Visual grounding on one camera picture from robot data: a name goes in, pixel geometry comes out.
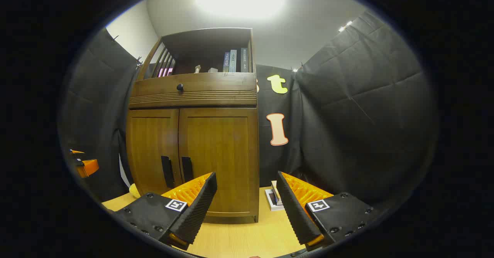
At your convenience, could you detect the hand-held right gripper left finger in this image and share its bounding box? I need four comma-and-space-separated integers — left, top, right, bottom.
112, 172, 218, 251

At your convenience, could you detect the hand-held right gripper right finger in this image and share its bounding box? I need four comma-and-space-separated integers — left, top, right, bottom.
276, 171, 381, 251

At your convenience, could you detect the wooden shoe cabinet door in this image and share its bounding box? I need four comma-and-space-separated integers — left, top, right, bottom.
178, 107, 259, 217
127, 109, 182, 197

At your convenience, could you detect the wooden double-door shoe cabinet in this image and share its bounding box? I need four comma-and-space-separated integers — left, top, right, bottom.
126, 27, 260, 223

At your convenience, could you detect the white flat book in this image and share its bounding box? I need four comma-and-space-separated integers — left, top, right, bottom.
265, 188, 285, 211

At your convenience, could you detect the black backdrop cloth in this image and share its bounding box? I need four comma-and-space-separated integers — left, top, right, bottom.
58, 11, 438, 212

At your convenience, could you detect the wooden drawer with black knob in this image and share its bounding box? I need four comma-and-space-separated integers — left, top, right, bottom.
131, 73, 257, 98

